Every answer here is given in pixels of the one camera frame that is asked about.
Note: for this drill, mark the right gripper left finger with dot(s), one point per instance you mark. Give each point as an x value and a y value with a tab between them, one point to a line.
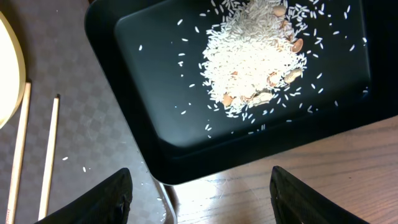
107	202

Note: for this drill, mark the pile of rice scraps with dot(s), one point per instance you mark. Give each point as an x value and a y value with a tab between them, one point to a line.
210	68

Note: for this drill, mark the wooden chopstick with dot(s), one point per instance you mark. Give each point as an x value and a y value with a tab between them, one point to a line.
49	160
18	156

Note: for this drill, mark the dark brown serving tray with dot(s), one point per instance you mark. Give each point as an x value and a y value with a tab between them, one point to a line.
93	138

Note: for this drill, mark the black waste tray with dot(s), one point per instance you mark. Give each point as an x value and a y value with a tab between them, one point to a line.
107	28

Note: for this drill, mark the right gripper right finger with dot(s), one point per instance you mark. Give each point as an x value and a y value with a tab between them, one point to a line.
295	202

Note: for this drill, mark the yellow round plate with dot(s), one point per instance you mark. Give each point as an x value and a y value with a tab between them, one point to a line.
13	73

